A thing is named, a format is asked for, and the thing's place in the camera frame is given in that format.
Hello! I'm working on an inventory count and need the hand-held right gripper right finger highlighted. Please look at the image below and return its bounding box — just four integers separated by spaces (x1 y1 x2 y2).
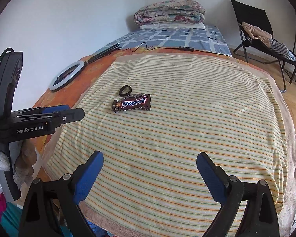
196 152 281 237

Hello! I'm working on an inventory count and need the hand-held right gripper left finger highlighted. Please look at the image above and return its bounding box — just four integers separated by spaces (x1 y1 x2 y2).
18 150 105 237

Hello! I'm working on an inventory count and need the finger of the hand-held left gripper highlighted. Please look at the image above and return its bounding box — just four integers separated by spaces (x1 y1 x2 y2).
33 105 71 115
17 108 85 129

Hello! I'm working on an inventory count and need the brown chocolate bar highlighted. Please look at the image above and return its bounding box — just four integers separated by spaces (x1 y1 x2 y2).
111 93 152 113

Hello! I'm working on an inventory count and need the brown fuzzy cloth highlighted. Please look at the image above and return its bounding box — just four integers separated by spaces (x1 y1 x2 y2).
13 140 37 186

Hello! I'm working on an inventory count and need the striped yellow blanket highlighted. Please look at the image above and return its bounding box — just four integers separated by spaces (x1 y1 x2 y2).
43 53 290 237

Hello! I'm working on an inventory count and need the teal cloth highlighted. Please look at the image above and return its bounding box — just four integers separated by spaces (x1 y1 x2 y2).
1 202 24 237

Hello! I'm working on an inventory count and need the blue checkered bed sheet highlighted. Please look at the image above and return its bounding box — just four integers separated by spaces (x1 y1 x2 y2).
111 24 232 56

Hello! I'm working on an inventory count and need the striped garment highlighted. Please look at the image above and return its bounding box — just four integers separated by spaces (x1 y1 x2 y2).
269 38 296 61

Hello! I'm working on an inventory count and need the folded floral quilt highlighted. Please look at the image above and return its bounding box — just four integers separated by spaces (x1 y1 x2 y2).
134 0 206 26

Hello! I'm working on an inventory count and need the beige garment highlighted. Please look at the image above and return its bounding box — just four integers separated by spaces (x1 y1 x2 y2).
241 21 273 47

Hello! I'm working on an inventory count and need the black folding chair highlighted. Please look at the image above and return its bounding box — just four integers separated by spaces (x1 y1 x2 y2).
230 0 296 93

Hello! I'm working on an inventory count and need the white ring light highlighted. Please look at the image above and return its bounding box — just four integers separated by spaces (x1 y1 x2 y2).
49 60 86 93

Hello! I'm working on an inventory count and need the black hair tie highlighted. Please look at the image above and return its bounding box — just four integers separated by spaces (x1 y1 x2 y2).
118 85 133 96

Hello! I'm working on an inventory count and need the black ring light stand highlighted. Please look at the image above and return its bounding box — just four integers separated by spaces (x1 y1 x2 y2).
85 43 121 65

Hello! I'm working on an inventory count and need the black ring light cable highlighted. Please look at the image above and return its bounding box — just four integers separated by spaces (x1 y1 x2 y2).
118 42 234 60

